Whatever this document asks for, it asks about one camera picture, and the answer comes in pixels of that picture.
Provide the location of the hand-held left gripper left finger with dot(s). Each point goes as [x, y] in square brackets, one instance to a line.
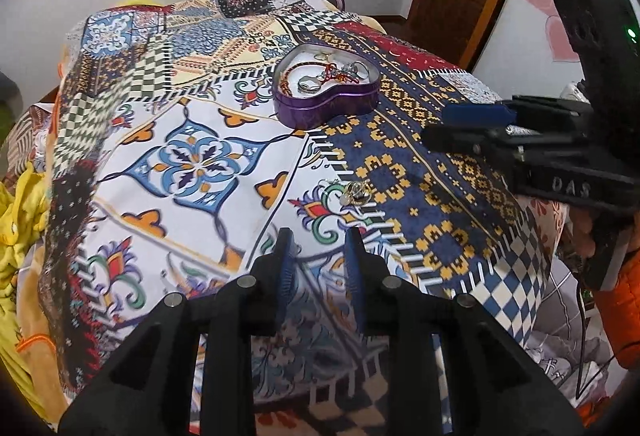
[286, 266]

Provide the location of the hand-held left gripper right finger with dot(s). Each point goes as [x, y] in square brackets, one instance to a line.
[356, 266]

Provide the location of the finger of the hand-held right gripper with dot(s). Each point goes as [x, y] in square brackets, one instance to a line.
[475, 113]
[450, 135]

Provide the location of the gold pendant jewelry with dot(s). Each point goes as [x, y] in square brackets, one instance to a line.
[356, 193]

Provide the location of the purple heart-shaped tin box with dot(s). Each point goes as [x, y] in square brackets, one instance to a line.
[325, 103]

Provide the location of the person's right hand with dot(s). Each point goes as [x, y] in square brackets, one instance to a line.
[582, 231]

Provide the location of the patchwork printed blanket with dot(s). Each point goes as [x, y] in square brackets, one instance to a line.
[210, 155]

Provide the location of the grey patterned bedsheet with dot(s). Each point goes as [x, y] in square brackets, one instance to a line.
[555, 316]

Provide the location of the tan fleece blanket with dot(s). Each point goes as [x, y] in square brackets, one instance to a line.
[35, 341]

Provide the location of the yellow cloth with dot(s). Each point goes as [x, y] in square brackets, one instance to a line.
[20, 226]

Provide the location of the brown striped cloth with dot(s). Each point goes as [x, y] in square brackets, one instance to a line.
[25, 135]

